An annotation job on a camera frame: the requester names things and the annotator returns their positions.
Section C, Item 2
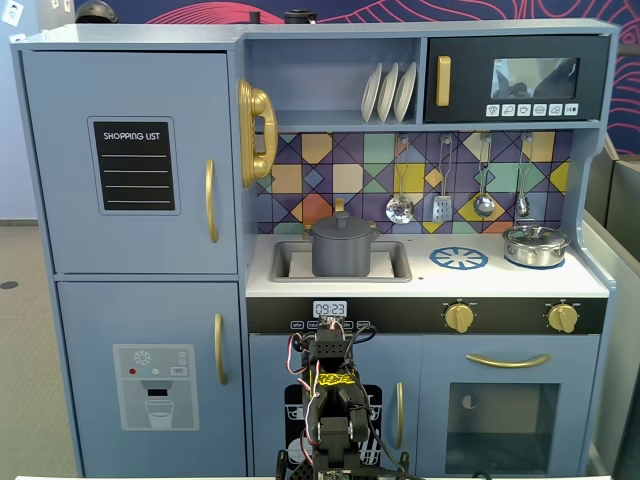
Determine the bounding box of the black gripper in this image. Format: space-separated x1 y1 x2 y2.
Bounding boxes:
315 325 351 346

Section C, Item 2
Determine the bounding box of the gray pot lid with knob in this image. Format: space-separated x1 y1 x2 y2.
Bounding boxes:
312 210 374 239

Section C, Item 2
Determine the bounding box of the shiny steel pot with lid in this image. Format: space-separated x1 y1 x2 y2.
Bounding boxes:
502 219 572 268

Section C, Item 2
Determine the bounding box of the digital clock display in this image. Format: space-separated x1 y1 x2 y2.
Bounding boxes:
312 300 348 318

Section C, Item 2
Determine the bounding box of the blue dishwasher door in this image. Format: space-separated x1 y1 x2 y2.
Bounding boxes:
248 333 422 477

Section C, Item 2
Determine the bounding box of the gray toy cooking pot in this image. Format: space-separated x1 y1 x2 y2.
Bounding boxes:
303 223 380 278

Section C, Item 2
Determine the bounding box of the gray toy sink basin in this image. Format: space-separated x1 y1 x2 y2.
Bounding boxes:
270 239 414 284

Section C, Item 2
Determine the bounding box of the blue oven door with window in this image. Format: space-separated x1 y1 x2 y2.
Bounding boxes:
419 334 601 476

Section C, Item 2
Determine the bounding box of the gold stove knob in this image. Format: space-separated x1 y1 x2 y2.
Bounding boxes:
443 303 476 333
546 303 580 333

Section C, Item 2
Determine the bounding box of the gold toy faucet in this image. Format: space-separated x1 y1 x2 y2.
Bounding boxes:
301 197 377 236

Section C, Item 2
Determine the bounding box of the steel slotted skimmer spoon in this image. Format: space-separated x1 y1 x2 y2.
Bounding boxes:
385 134 416 225

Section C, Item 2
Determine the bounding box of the steel slotted spatula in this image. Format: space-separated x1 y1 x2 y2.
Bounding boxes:
432 134 454 223

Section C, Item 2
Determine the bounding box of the blue toy play kitchen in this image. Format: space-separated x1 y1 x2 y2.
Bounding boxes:
10 18 621 479

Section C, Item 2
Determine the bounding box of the steel ladle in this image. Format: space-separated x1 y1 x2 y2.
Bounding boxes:
473 133 496 218

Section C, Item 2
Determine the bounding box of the gold toy telephone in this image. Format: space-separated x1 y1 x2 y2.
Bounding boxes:
237 78 279 189

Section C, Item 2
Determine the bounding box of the blue freezer door with dispenser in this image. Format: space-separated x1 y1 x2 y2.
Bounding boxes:
56 280 249 477

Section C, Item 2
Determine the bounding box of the white toy plate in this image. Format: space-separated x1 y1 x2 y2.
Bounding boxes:
376 61 400 124
360 61 384 124
393 61 418 123

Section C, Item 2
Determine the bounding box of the black shopping list chalkboard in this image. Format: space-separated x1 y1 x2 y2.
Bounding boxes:
87 116 181 216

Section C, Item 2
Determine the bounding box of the gray rounded desk divider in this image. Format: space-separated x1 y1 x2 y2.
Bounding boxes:
579 214 640 479

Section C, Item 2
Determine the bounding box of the black toy microwave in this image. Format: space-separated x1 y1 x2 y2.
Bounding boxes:
423 34 611 124

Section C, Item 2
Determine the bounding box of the blue fridge door with chalkboard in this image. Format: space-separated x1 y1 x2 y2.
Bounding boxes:
20 49 239 275

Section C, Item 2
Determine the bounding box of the black Dell monitor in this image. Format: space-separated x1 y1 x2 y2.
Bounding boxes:
583 137 640 236

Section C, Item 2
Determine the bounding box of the black helmet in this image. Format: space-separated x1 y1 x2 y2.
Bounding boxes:
74 0 120 24

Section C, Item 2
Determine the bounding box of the gold dishwasher handle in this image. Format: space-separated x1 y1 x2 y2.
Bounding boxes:
395 381 405 450

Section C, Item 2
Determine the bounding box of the gold freezer door handle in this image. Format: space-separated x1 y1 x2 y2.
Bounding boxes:
214 312 228 386

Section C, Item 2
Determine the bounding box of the gold oven handle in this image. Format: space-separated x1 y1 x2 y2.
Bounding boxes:
465 353 552 370

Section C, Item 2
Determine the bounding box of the gold fridge door handle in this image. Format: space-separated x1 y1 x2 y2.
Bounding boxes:
205 159 220 244

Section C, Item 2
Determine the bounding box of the gold microwave handle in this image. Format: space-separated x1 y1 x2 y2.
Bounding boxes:
435 55 452 108

